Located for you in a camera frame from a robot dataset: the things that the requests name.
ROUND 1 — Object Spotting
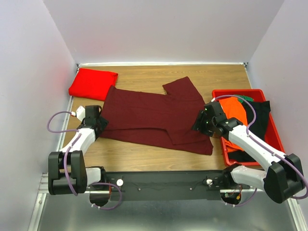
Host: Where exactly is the maroon t shirt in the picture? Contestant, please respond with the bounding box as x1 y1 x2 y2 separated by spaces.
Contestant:
101 77 213 155

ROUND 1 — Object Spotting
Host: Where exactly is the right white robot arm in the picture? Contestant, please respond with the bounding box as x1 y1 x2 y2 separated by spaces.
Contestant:
192 101 308 204

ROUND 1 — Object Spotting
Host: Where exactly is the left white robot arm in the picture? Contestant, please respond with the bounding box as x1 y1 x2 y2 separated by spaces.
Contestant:
47 105 108 196

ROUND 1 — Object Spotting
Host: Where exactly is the orange t shirt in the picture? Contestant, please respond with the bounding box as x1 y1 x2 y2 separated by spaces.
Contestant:
219 97 248 153

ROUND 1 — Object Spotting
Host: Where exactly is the folded red t shirt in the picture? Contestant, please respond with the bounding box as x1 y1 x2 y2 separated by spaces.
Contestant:
68 68 118 101

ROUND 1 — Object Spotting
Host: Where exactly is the green t shirt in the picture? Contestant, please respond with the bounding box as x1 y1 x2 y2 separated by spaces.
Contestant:
238 95 254 103

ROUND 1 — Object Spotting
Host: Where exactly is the black t shirt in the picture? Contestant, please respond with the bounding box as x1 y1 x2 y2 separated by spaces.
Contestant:
228 101 270 162

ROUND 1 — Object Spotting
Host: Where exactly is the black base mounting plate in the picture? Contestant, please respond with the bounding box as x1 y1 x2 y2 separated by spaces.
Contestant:
89 170 252 202

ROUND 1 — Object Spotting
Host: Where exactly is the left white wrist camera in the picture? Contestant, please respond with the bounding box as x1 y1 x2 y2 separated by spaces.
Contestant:
70 106 86 121

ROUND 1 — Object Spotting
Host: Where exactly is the aluminium frame rail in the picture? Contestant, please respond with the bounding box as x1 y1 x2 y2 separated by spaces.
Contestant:
38 173 49 193

